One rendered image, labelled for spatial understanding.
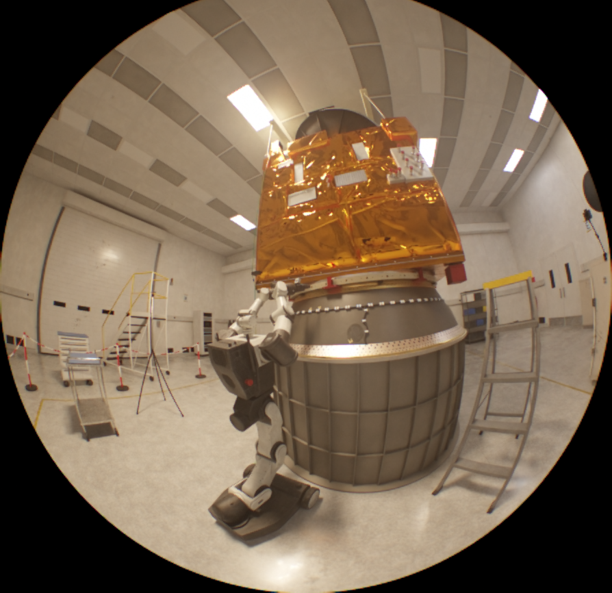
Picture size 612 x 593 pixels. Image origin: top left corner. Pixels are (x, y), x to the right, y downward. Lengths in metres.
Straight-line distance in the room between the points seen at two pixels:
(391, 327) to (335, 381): 0.50
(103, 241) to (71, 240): 1.38
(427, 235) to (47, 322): 8.60
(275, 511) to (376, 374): 1.14
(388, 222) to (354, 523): 2.25
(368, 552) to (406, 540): 0.22
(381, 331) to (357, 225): 0.87
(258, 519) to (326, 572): 0.54
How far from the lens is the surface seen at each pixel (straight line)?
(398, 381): 1.22
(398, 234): 1.53
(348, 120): 3.06
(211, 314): 8.56
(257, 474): 1.37
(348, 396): 1.23
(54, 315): 7.61
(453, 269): 1.63
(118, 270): 7.73
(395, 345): 1.17
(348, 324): 1.24
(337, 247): 1.53
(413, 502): 1.69
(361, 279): 1.36
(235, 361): 0.83
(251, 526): 1.40
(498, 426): 1.44
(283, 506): 1.46
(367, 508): 1.64
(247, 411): 1.00
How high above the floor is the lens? 1.39
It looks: 11 degrees up
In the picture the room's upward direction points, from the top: 3 degrees counter-clockwise
